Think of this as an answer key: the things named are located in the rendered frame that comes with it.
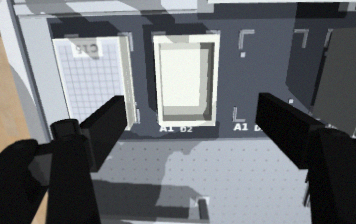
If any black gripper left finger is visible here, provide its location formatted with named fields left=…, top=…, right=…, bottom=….
left=0, top=95, right=128, bottom=224

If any white one-well reservoir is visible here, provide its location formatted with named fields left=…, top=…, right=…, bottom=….
left=154, top=35, right=220, bottom=127

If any white rectangular well plate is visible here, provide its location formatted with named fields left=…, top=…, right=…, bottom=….
left=52, top=37, right=137, bottom=130

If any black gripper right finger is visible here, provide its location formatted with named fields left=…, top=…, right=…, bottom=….
left=255, top=93, right=356, bottom=224

